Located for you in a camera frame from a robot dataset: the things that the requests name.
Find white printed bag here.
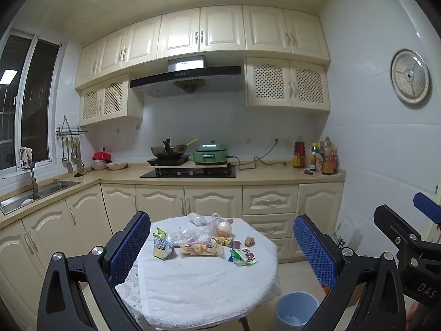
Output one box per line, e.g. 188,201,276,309
334,214,363,259

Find blue yellow snack packet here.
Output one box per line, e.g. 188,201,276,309
152,228,176,260

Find black wok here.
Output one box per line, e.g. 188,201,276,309
150,138,199,158

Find black induction cooker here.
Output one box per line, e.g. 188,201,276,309
147,154,191,166

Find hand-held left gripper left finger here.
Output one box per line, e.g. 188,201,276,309
37,210,152,331

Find green electric cooker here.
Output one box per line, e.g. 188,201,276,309
193,140,232,165

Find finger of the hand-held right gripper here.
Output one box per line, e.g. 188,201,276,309
374,204,424,249
413,184,441,231

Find black gas hob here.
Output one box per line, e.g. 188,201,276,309
140,165,237,179

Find cluster of condiment bottles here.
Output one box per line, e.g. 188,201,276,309
309,137,339,176

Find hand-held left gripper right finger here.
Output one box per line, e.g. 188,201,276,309
293,214,407,331

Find dark sauce bottle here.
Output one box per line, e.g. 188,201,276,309
293,137,306,169

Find white lace tablecloth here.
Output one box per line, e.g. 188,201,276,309
115,262,149,322

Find steel sink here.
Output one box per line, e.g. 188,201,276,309
0,178,81,215

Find kitchen window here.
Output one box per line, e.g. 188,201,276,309
0,29,62,171

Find cream base cabinets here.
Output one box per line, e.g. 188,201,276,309
0,169,346,321

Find black power cable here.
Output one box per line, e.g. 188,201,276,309
229,140,286,172

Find yellow biscuit packet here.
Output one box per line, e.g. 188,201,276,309
180,243,224,258

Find round table white cloth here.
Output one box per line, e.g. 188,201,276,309
115,217,281,330

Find black range hood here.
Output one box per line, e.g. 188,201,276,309
130,55,243,94

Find green snack packet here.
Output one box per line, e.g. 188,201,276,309
229,247,259,267

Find steel faucet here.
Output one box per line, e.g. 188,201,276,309
29,162,39,194

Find clear plastic bag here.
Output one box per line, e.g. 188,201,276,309
176,213,235,246

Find blue trash bin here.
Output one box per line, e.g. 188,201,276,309
275,292,319,328

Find hanging steel spoon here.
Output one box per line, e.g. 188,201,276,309
75,137,85,169

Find wire utensil rack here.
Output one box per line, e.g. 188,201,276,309
56,115,88,136

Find cream upper wall cabinets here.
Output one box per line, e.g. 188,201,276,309
75,5,330,88

